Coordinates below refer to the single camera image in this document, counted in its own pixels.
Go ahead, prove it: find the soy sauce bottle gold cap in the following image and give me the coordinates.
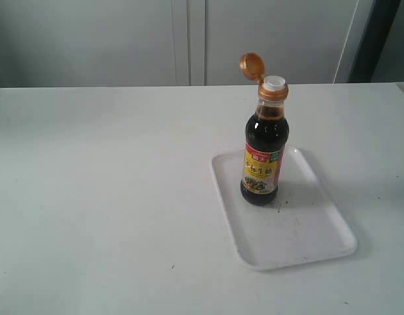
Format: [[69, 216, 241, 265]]
[[240, 52, 289, 206]]

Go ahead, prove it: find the white rectangular plastic tray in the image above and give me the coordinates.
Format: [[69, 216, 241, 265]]
[[211, 146, 358, 271]]

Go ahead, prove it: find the dark vertical post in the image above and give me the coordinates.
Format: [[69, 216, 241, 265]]
[[348, 0, 401, 83]]

